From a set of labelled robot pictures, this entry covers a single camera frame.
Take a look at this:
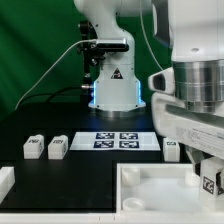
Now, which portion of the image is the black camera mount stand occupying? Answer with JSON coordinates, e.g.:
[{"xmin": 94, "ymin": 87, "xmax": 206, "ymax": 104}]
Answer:
[{"xmin": 77, "ymin": 20, "xmax": 106, "ymax": 89}]

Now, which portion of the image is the white square tabletop panel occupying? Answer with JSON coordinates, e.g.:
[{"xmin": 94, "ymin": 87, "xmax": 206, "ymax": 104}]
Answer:
[{"xmin": 116, "ymin": 163, "xmax": 224, "ymax": 214}]

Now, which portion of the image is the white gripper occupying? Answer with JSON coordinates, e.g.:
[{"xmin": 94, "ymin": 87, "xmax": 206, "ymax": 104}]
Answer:
[{"xmin": 148, "ymin": 66, "xmax": 224, "ymax": 190}]

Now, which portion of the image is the white sheet with tags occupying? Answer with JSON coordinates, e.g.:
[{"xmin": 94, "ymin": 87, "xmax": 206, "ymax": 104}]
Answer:
[{"xmin": 70, "ymin": 132, "xmax": 160, "ymax": 151}]

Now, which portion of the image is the white L-shaped obstacle fence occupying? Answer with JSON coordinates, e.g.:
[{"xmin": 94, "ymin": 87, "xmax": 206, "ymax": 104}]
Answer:
[{"xmin": 0, "ymin": 166, "xmax": 224, "ymax": 224}]

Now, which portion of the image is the black cable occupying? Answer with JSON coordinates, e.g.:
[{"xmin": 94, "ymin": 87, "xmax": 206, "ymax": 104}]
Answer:
[{"xmin": 16, "ymin": 86, "xmax": 88, "ymax": 109}]

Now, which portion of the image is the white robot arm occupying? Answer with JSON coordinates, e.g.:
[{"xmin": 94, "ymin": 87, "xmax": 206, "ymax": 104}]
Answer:
[{"xmin": 146, "ymin": 0, "xmax": 224, "ymax": 189}]

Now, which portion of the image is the white cable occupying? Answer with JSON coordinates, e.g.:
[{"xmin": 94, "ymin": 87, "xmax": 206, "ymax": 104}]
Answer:
[{"xmin": 14, "ymin": 39, "xmax": 98, "ymax": 111}]

